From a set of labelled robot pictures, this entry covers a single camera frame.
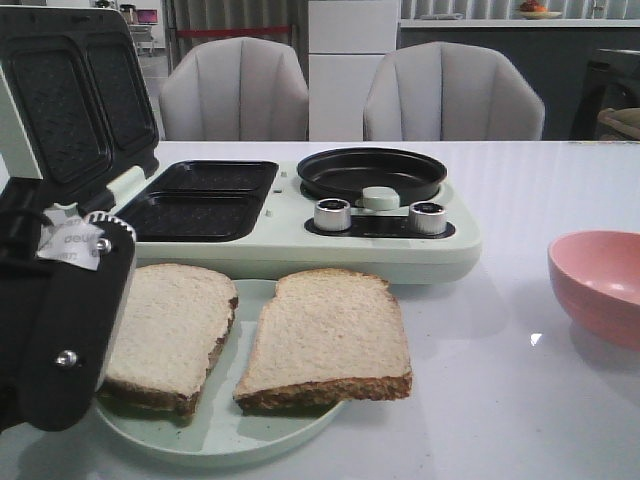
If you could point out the left grey armchair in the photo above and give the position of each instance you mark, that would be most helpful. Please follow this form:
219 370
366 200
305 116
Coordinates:
237 89

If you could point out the black round frying pan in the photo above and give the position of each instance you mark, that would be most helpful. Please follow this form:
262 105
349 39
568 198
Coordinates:
345 172

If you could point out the right grey armchair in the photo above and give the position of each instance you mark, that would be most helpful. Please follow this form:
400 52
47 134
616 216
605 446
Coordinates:
442 91

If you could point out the light green round plate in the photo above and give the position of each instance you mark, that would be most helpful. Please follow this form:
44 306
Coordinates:
220 433

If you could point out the fruit plate on counter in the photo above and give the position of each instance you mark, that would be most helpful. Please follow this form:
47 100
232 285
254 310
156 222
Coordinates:
534 10

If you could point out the pink bowl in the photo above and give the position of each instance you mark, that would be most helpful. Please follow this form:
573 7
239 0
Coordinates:
595 278

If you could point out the red belt stanchion barrier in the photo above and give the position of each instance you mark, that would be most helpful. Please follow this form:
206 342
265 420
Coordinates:
289 33

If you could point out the dark grey counter cabinet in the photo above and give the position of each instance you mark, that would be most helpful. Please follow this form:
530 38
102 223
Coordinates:
578 67

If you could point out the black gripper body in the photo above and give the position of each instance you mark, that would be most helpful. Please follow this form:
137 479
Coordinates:
58 320

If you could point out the white refrigerator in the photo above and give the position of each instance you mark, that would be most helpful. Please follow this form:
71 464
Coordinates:
346 42

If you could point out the green breakfast maker base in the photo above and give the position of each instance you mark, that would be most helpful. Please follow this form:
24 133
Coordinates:
252 220

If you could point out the right silver control knob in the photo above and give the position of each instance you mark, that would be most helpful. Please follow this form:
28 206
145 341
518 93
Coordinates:
427 218

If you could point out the green sandwich maker lid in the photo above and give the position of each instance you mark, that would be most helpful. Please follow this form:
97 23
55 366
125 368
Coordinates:
77 127

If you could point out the grey armchair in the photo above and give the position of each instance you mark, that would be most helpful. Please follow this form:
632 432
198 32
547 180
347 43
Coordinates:
442 91
237 89

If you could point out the bread slice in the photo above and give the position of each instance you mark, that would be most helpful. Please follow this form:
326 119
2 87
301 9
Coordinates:
176 321
327 335

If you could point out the silver control knob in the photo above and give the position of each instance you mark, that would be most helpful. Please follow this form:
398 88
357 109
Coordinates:
427 218
332 215

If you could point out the left silver control knob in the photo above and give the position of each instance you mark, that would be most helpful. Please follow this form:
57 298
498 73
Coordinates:
332 215

